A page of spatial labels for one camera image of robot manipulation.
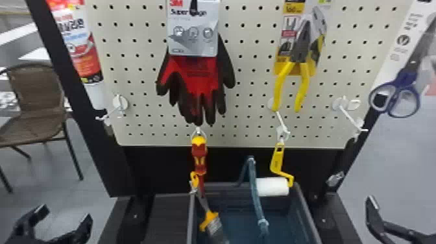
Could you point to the white pegboard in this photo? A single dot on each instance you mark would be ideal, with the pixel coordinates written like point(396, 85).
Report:
point(143, 68)

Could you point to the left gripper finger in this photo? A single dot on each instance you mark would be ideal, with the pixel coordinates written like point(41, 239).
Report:
point(80, 233)
point(29, 223)

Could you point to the brown chair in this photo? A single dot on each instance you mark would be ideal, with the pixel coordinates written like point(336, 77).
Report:
point(34, 98)

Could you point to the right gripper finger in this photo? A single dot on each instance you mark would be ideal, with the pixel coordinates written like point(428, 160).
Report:
point(374, 218)

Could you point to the yellow paint roller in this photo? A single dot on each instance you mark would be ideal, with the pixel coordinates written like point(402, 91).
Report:
point(272, 186)

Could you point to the blue scissors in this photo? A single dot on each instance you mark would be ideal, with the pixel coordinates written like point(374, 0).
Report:
point(405, 78)

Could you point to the blue basket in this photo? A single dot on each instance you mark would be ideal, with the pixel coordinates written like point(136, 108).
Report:
point(296, 218)

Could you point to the red black gloves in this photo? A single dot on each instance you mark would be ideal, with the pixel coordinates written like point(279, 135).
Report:
point(196, 78)

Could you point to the red yellow screwdriver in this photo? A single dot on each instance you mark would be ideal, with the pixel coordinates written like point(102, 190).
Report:
point(199, 153)

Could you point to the red white sealant tube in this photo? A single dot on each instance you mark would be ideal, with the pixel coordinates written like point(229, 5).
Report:
point(80, 44)

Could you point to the yellow pliers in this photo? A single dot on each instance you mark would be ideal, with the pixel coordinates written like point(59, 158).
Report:
point(301, 44)

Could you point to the yellow paint brush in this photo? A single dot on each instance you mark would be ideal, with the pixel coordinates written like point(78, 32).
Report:
point(210, 219)

